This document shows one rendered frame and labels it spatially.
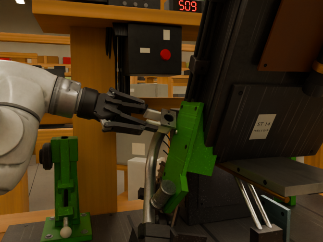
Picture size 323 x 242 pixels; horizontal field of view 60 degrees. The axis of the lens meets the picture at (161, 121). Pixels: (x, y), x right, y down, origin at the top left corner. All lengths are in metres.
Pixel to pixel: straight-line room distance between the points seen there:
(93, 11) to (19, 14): 10.14
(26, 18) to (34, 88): 10.30
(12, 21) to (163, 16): 10.17
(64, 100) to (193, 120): 0.29
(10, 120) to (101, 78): 0.44
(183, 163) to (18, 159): 0.33
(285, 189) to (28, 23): 10.60
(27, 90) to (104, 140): 0.39
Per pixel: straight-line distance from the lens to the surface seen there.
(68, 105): 0.66
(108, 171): 0.98
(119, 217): 0.95
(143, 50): 0.87
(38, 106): 0.65
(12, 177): 0.59
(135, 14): 0.87
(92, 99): 0.66
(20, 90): 0.64
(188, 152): 0.63
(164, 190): 0.62
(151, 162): 0.78
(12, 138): 0.56
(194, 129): 0.62
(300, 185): 0.57
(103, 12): 0.85
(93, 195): 1.00
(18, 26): 10.90
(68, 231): 0.78
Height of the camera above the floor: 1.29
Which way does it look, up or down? 6 degrees down
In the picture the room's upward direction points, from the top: straight up
